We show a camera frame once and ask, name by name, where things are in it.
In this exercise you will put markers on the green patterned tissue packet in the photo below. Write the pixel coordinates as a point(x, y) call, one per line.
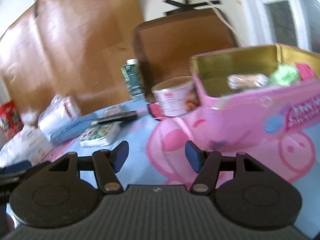
point(99, 135)

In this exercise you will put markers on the blue pig print tablecloth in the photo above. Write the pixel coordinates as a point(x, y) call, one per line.
point(265, 191)

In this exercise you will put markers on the pink gold tin box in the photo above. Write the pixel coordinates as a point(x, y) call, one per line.
point(231, 120)

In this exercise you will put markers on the red snack box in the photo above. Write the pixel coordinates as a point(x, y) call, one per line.
point(11, 122)

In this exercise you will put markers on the blue folded towel pack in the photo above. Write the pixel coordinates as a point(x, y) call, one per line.
point(72, 129)

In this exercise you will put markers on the green white drink carton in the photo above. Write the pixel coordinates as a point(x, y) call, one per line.
point(133, 81)

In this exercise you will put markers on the red white tin can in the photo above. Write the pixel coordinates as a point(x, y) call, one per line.
point(176, 96)

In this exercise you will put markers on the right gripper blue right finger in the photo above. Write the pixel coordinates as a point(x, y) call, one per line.
point(206, 165)

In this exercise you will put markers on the cotton swab pack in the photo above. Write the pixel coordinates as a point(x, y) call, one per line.
point(247, 81)

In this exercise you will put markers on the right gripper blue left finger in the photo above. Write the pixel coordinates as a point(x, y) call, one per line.
point(106, 164)

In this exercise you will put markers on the white framed glass door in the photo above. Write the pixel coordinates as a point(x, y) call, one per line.
point(291, 22)

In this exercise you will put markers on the green soft item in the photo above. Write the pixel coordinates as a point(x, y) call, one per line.
point(285, 75)

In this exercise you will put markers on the finger of the black handheld left gripper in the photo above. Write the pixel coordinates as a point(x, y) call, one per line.
point(13, 175)

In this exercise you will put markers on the bagged white paper rolls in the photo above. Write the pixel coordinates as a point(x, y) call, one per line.
point(61, 111)

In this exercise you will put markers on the wood pattern board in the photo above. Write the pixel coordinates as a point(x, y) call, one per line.
point(69, 47)

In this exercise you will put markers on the large white tissue pack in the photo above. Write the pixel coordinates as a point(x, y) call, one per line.
point(29, 144)

